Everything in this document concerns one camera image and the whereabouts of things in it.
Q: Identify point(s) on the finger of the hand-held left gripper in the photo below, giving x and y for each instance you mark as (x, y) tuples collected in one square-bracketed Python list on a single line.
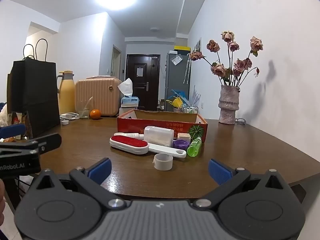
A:
[(50, 141), (12, 131)]

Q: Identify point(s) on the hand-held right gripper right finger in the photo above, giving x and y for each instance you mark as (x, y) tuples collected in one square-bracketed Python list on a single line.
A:
[(220, 171)]

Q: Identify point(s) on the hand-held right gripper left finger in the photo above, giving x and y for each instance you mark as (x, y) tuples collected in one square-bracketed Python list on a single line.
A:
[(101, 171)]

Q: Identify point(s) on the white screw cap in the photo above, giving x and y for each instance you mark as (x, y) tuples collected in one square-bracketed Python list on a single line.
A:
[(65, 122)]

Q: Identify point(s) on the green spray bottle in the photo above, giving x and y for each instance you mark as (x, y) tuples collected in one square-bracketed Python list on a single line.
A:
[(193, 148)]

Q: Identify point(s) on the red and white lint brush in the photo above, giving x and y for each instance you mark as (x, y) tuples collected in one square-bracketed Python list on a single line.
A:
[(130, 142)]

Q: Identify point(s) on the white tube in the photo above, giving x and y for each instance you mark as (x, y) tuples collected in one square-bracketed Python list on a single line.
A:
[(127, 135)]

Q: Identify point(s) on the purple screw cap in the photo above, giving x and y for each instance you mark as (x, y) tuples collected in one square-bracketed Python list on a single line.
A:
[(181, 145)]

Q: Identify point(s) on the small white flip case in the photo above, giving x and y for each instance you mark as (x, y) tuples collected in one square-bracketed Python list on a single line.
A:
[(184, 136)]

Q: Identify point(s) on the white tape roll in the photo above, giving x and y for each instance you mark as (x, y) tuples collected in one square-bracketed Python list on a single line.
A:
[(163, 163)]

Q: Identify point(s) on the clear plastic bottle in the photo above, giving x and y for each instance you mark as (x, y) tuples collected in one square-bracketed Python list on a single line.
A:
[(160, 136)]

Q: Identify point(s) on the red cardboard box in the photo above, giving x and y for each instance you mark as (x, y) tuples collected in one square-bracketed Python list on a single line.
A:
[(160, 125)]

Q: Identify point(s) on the colourful printed packet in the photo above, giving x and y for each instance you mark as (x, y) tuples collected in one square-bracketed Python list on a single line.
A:
[(18, 122)]

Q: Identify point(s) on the clear glass cup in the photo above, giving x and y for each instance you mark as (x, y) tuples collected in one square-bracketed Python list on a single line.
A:
[(83, 112)]

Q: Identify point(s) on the black paper bag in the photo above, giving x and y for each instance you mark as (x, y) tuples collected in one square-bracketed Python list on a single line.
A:
[(35, 92)]

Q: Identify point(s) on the yellow thermos jug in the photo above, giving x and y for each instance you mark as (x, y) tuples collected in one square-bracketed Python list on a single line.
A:
[(67, 97)]

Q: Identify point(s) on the orange fruit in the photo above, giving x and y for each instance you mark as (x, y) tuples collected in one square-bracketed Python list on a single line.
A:
[(95, 114)]

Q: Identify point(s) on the pink ceramic vase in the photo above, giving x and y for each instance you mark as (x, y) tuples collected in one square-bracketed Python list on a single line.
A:
[(228, 107)]

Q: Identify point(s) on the pink ribbed suitcase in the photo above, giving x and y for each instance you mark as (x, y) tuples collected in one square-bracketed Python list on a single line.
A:
[(100, 97)]

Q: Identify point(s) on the blue tissue pack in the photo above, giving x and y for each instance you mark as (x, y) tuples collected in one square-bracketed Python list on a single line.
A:
[(129, 102)]

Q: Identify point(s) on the pink flower pot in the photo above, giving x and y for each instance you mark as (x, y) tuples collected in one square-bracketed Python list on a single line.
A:
[(177, 109)]

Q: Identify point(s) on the yellow watering can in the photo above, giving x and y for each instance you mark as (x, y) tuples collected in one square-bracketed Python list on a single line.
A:
[(176, 102)]

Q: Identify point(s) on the blue folding rack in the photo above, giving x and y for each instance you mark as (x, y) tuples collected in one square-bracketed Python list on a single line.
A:
[(180, 92)]

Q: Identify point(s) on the dark brown entrance door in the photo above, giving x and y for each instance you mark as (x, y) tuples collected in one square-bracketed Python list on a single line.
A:
[(142, 85)]

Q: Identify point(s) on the dried pink roses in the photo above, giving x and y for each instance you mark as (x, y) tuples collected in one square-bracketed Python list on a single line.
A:
[(220, 70)]

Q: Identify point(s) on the grey refrigerator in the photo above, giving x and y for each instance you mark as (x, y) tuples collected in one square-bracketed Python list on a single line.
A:
[(175, 80)]

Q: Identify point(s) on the light interior door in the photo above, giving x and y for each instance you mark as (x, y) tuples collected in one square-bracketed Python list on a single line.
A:
[(116, 63)]

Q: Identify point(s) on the folded umbrella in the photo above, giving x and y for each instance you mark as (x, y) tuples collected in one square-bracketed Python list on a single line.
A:
[(187, 70)]

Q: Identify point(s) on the clear plastic bag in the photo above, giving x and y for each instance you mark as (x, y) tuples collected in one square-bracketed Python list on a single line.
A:
[(176, 60)]

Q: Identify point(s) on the yellow and black box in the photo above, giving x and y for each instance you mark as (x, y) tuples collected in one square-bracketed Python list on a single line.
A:
[(182, 49)]

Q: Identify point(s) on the wall poster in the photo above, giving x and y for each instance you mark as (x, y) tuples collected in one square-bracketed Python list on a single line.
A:
[(198, 45)]

